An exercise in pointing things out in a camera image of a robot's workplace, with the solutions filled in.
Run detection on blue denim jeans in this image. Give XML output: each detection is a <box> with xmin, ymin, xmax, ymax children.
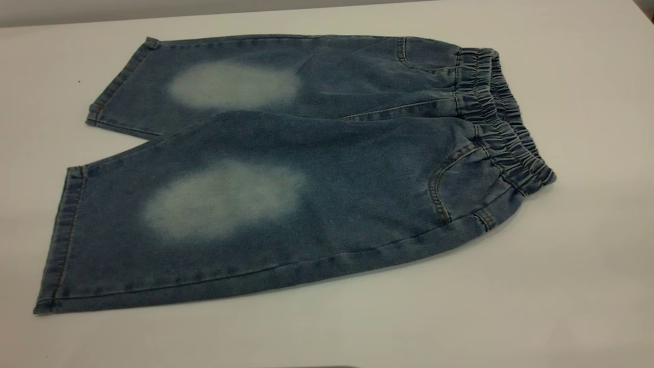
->
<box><xmin>33</xmin><ymin>34</ymin><xmax>557</xmax><ymax>315</ymax></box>

